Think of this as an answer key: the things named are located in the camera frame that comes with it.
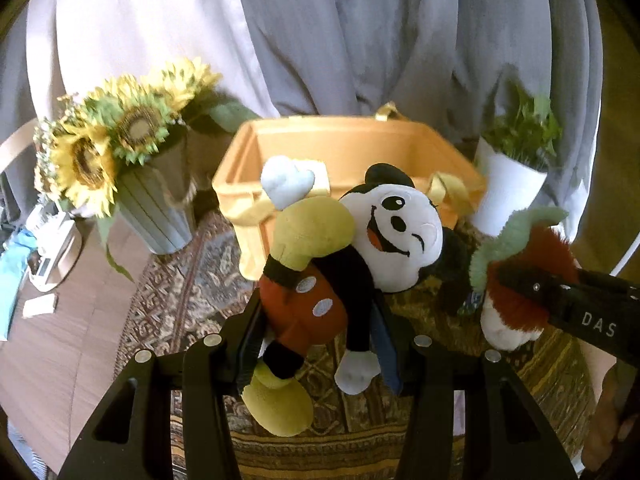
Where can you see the patterned brown rug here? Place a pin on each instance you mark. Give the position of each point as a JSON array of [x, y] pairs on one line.
[[190, 285]]

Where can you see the brown green plush toy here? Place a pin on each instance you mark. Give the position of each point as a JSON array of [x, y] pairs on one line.
[[510, 312]]

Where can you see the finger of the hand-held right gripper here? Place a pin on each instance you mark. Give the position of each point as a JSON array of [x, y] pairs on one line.
[[537, 287]]

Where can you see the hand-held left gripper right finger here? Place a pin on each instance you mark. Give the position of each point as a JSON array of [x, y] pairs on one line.
[[386, 356]]

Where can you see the beige curved chair back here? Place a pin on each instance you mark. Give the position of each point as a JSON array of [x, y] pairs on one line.
[[17, 147]]

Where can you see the white curtain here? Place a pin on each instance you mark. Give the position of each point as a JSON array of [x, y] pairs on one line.
[[150, 20]]

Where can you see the orange storage box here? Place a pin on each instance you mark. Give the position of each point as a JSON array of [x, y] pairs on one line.
[[340, 145]]

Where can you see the white device on round stand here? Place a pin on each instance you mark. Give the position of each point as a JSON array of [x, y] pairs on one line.
[[50, 250]]

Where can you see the artificial sunflower bouquet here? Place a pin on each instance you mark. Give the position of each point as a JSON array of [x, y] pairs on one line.
[[135, 125]]

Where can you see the grey curtain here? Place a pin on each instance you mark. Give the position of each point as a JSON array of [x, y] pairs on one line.
[[375, 35]]

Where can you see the potted green plant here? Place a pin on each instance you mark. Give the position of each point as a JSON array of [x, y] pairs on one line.
[[505, 187]]

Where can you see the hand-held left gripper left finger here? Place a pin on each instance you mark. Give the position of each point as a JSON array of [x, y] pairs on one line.
[[248, 355]]

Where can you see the small white card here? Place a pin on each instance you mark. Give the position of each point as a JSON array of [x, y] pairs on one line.
[[40, 306]]

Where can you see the grey ribbed vase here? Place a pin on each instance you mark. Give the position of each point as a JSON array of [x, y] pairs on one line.
[[156, 210]]

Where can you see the person's right hand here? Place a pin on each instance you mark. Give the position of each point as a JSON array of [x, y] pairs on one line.
[[606, 425]]

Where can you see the blue cloth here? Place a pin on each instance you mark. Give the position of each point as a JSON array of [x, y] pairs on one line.
[[15, 280]]

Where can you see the mouse plush toy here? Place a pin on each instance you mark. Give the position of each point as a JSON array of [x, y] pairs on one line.
[[400, 230]]

